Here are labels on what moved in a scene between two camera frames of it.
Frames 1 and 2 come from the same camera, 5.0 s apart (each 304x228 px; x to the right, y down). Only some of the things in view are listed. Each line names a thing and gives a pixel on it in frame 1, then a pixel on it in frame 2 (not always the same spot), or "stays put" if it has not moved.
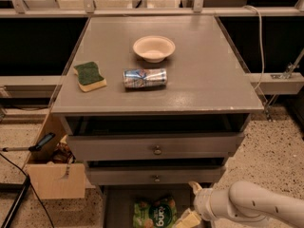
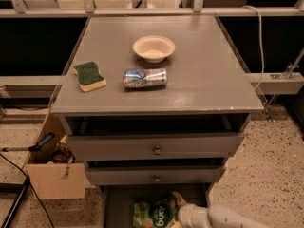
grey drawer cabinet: x=154 y=104 stays put
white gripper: x=201 y=200 -> x=191 y=216
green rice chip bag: x=155 y=213 stays put
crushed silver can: x=144 y=78 stays put
